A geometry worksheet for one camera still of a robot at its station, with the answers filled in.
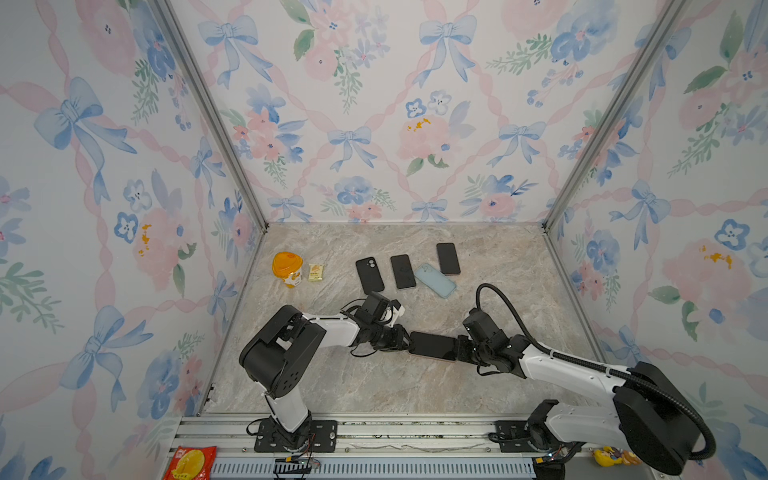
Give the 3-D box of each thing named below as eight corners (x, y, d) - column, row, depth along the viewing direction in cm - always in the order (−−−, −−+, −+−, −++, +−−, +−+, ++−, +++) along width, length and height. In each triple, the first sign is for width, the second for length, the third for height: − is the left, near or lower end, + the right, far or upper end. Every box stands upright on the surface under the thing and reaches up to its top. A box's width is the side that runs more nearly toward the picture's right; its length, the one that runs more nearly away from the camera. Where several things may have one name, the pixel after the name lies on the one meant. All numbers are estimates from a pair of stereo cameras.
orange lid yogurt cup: (279, 290, 103) (269, 271, 95) (284, 271, 108) (275, 252, 100) (302, 290, 103) (295, 271, 95) (306, 271, 108) (299, 252, 100)
